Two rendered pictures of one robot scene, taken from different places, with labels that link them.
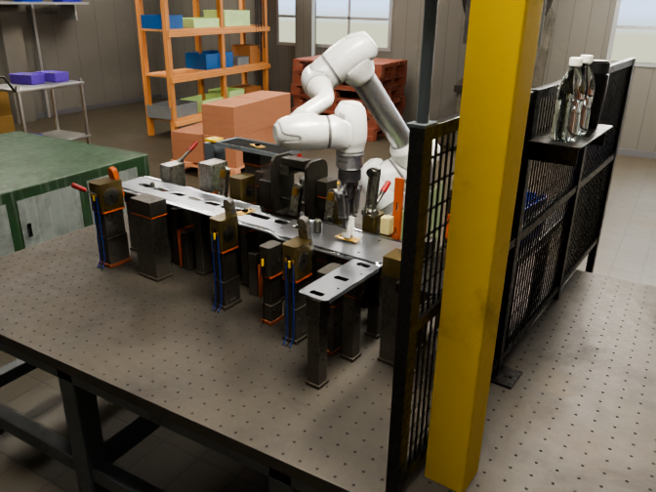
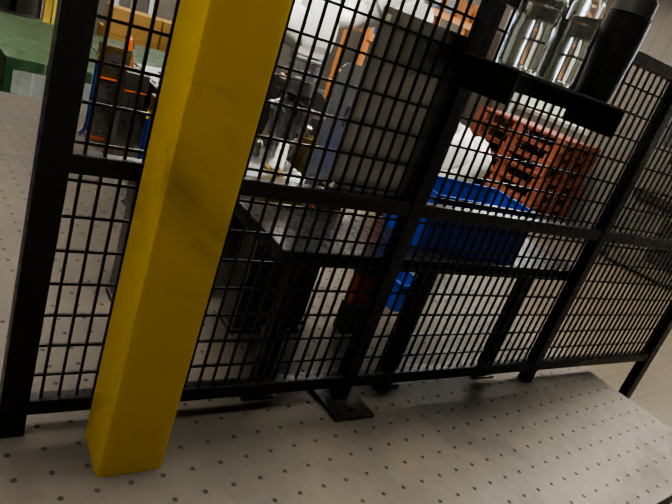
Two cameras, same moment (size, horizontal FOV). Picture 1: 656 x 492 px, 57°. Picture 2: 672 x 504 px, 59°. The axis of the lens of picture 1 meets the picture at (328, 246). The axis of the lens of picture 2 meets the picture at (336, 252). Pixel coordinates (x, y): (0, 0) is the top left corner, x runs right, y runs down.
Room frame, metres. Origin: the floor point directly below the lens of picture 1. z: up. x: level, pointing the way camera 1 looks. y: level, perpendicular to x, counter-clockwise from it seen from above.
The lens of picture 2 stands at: (0.48, -0.73, 1.41)
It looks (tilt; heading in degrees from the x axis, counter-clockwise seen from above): 20 degrees down; 17
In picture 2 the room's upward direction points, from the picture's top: 20 degrees clockwise
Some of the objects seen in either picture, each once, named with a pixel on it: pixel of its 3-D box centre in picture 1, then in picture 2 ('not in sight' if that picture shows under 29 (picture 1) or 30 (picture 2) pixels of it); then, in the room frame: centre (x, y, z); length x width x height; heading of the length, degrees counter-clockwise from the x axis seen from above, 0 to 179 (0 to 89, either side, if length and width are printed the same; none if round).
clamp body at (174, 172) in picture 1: (178, 201); not in sight; (2.64, 0.70, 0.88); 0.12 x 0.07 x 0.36; 145
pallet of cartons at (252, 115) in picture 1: (232, 131); not in sight; (6.66, 1.08, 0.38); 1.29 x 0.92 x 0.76; 151
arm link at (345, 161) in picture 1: (349, 159); (304, 68); (1.89, -0.07, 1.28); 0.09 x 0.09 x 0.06
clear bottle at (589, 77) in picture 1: (580, 95); (578, 24); (1.61, -0.65, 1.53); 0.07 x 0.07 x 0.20
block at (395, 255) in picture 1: (397, 308); (259, 256); (1.63, -0.22, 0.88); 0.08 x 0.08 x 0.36; 55
